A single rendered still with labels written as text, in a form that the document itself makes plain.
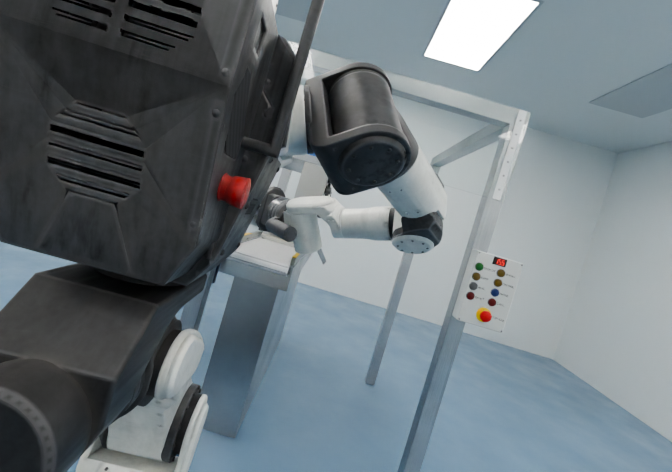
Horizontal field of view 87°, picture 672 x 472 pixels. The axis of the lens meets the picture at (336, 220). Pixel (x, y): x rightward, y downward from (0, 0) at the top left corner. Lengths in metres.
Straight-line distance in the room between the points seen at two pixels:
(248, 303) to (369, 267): 3.43
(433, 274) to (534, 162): 2.03
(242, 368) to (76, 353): 1.33
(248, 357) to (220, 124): 1.44
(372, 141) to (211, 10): 0.20
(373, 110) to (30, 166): 0.34
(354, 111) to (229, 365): 1.43
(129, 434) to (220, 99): 0.66
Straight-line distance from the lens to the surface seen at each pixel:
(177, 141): 0.33
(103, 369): 0.41
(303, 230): 0.79
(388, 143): 0.41
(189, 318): 1.49
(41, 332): 0.44
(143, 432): 0.82
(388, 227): 0.72
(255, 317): 1.62
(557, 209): 5.62
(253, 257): 1.45
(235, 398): 1.78
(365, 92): 0.47
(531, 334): 5.69
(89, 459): 0.92
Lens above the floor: 1.07
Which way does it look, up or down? 1 degrees down
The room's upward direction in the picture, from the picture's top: 17 degrees clockwise
